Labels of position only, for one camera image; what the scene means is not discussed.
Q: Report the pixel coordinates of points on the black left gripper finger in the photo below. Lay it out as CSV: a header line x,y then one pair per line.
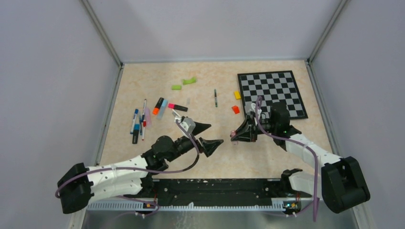
x,y
209,146
200,127

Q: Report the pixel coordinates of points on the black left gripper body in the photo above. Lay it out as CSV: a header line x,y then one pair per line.
x,y
184,145

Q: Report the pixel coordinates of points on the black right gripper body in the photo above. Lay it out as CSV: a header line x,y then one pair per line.
x,y
268,125

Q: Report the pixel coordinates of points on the green thin pen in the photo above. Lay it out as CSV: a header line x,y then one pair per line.
x,y
215,98

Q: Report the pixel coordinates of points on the pink translucent pen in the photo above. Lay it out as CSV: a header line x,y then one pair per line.
x,y
232,134

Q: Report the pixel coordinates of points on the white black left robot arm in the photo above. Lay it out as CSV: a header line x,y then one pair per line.
x,y
81,185

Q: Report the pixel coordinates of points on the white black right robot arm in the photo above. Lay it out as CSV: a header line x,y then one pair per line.
x,y
337,181

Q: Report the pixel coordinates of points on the red white thin pen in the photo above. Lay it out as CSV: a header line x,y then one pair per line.
x,y
143,113

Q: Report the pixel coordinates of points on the blue thin pen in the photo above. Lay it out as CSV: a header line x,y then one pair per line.
x,y
141,120

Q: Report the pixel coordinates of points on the orange red block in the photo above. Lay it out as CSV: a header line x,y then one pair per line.
x,y
235,109

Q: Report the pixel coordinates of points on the pink black highlighter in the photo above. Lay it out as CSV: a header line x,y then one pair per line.
x,y
177,107

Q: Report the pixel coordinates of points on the black grey chessboard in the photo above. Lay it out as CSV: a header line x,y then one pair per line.
x,y
272,87

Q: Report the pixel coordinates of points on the light blue highlighter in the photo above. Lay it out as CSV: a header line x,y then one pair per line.
x,y
162,109

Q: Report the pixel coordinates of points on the yellow block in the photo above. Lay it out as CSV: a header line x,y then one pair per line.
x,y
237,95

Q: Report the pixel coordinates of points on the pink pastel highlighter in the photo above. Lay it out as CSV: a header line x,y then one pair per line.
x,y
147,117

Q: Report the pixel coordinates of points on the orange black highlighter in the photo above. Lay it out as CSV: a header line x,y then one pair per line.
x,y
158,106

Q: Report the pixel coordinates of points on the green block left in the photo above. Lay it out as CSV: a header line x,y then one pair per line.
x,y
176,87

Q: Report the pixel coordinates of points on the green block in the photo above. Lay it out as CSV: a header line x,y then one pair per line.
x,y
189,81
176,87

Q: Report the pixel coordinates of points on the green block right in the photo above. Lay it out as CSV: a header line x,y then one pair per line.
x,y
189,81

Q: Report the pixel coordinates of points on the black blue marker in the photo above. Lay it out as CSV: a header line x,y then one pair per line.
x,y
135,133

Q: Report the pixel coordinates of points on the blue white marker far left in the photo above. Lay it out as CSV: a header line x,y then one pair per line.
x,y
134,120

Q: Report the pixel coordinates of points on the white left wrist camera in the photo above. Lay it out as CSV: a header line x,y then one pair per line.
x,y
186,125

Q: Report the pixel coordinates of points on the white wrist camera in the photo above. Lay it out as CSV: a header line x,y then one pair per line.
x,y
251,110
186,125

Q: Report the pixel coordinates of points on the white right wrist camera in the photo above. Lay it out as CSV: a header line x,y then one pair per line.
x,y
251,110

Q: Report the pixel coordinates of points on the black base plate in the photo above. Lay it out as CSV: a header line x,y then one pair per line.
x,y
237,192

